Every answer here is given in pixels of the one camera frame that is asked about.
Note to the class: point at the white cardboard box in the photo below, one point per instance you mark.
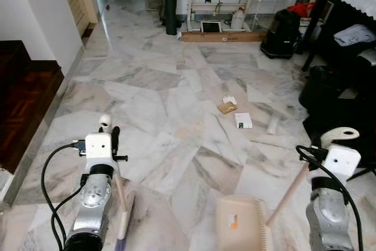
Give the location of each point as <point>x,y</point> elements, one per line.
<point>243,120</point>

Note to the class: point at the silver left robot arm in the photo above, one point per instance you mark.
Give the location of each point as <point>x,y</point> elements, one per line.
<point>94,204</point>

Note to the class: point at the black fabric box bag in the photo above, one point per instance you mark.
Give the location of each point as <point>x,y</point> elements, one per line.
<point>329,101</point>

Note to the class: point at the white paper tube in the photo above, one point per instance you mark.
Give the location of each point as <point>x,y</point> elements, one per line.
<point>273,126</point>

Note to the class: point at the black folding chair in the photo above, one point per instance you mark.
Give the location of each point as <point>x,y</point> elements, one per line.
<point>365,173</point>

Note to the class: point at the brown cardboard piece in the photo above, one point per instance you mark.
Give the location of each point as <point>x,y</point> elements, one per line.
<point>227,107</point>

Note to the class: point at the small white paper scrap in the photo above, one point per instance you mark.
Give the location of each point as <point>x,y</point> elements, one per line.
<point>229,99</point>

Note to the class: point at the dark wooden stair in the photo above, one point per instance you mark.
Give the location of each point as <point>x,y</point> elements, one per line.
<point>26,98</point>

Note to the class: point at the grey plastic container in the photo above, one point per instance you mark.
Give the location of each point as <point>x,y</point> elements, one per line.
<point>368,57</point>

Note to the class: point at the black table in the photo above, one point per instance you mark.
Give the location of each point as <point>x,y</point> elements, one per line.
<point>312,42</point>

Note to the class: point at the white plastic bag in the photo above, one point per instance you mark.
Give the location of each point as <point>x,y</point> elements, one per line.
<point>354,34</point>

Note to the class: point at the black vacuum cleaner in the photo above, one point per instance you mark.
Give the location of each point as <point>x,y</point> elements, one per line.
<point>281,33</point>

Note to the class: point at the red bag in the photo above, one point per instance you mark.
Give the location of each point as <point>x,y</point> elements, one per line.
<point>301,9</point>

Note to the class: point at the long wooden board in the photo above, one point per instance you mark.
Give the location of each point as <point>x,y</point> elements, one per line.
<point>223,36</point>

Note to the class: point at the tall black roll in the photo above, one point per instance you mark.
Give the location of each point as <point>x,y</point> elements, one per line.
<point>170,4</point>

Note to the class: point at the white plastic bottle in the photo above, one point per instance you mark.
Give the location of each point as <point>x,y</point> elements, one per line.
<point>237,19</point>

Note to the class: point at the small white framed tablet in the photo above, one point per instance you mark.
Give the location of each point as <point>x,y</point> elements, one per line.
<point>210,26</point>

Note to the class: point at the white sewing machine table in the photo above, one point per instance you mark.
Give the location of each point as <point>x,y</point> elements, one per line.
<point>197,7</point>

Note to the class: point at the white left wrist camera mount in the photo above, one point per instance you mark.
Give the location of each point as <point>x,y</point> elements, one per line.
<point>97,145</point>

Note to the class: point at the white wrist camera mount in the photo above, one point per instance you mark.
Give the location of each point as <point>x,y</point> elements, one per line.
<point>97,145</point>
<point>342,160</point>

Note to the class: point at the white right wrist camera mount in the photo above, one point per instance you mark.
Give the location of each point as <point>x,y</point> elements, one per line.
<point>342,160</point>

